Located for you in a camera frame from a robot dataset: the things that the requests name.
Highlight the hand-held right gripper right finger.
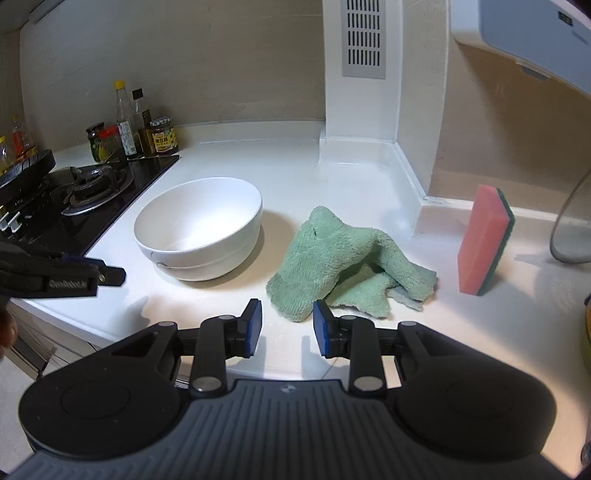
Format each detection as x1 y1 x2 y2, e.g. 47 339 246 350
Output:
313 300 465 398

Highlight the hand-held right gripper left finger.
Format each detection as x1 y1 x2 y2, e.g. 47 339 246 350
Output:
108 298 263 398

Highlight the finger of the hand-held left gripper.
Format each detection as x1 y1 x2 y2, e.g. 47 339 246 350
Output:
95 262 127 287

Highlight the green fluffy cloth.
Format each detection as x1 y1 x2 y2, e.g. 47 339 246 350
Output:
266 206 438 323

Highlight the white bowl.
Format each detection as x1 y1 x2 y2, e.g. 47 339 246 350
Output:
134 176 264 282

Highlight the person's left hand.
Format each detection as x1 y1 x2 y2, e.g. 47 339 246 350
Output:
0 308 18 348

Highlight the grey cabinet front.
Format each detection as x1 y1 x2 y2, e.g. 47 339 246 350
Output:
9 300 105 384

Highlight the metal stove burner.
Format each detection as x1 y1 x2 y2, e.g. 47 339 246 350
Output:
60 165 135 217

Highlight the black glass gas stove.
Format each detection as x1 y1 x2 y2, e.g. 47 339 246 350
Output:
0 154 181 260

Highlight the black pan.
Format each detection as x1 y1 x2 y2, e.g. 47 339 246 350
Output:
0 150 57 191

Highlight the red lid jar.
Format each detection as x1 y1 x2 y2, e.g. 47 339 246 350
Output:
98 125 129 163

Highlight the green lid jar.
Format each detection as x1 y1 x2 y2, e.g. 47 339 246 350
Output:
85 122 105 162

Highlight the dark sauce bottle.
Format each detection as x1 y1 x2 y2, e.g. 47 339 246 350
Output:
131 89 156 156

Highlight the pink and green sponge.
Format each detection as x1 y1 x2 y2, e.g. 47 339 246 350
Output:
457 184 515 296

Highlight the glass pot lid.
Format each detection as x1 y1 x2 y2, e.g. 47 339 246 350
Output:
549 173 591 267

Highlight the grey vent grille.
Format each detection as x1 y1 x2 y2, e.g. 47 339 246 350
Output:
342 0 387 78

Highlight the white duct column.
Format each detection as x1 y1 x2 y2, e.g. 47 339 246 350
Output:
318 0 403 145

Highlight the white wall appliance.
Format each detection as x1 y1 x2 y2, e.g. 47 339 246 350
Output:
450 0 591 100

